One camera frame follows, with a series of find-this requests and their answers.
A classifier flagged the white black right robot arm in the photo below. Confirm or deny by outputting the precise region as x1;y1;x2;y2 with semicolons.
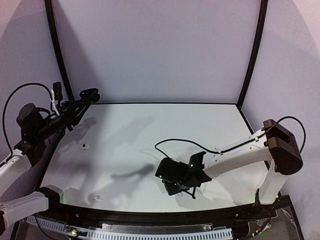
155;119;303;205

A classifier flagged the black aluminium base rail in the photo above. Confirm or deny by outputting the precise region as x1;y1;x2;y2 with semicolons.
37;195;292;228

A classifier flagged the white slotted cable duct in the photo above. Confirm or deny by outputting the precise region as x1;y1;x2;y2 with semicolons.
25;215;233;240

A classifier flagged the black left camera cable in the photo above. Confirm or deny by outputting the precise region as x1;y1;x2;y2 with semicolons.
0;83;55;166

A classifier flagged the black left frame post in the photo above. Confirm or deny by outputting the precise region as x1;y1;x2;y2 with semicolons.
44;0;75;101

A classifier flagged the black earbud charging case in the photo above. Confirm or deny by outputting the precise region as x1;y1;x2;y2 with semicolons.
79;88;101;104

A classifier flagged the black camera cable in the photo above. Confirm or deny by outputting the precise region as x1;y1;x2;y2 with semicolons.
154;115;307;161
0;83;55;166

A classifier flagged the black right camera cable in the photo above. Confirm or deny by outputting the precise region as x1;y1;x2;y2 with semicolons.
154;115;307;161

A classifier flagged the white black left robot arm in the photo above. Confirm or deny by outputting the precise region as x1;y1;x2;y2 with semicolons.
0;97;95;232

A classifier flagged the small green circuit board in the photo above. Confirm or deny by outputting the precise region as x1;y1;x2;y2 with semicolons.
64;225;82;237

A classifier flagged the white earbud near front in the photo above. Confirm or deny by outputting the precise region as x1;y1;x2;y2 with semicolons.
94;195;103;201

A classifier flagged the black frame post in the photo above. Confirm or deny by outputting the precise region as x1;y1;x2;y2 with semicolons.
44;0;75;101
236;0;269;109

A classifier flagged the black right frame post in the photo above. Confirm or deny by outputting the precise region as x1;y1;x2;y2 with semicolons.
236;0;269;109

